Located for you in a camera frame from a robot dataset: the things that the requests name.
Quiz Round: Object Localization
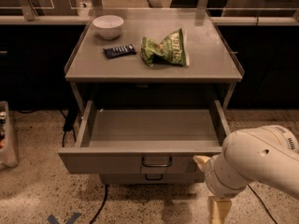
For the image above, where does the dark blue candy bar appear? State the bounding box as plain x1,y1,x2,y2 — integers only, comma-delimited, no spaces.
103,44,136,59

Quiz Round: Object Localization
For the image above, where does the black cable left floor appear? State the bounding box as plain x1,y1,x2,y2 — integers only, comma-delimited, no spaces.
59,107,78,148

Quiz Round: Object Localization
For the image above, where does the grey lower drawer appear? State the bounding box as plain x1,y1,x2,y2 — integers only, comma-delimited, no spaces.
99,173,204,185

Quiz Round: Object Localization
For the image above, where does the green chip bag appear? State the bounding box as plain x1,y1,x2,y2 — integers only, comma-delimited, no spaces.
140,28,190,66

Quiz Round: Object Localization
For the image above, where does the grey drawer cabinet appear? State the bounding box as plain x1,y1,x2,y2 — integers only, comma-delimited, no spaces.
65,8,244,110

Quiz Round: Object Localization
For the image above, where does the black cable right floor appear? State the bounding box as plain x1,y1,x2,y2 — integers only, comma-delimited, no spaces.
247,184,278,224

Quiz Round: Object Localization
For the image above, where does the metal lower drawer handle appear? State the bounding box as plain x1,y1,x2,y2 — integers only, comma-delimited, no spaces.
145,174,164,181

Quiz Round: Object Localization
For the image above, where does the grey top drawer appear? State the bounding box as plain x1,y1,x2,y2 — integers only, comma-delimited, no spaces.
58,100,230,175

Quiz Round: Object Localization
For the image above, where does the white ceramic bowl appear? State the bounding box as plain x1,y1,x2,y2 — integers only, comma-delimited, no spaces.
93,15,124,40

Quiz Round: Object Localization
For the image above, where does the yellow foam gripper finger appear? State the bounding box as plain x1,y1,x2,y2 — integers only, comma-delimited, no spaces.
193,155,210,172

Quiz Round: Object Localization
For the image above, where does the grey drawer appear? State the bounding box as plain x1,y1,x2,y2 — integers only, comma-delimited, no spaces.
99,173,204,185
58,100,230,175

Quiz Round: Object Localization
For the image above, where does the clear plastic bin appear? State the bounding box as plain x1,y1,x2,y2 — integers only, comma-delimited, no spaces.
0,101,19,170

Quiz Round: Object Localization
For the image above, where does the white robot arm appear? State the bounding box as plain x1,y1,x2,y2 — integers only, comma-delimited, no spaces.
193,125,299,224

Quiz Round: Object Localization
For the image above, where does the metal top drawer handle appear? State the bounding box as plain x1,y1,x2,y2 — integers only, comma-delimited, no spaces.
142,157,173,168

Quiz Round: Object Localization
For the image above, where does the black cable floor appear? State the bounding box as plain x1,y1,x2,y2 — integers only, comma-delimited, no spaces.
59,107,78,148
247,184,278,224

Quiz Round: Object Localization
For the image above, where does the black cable under drawer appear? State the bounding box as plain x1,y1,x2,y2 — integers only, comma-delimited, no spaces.
89,184,109,224

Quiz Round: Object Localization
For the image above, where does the metal drawer handle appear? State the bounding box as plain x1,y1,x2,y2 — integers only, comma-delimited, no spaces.
145,174,164,181
142,157,173,168

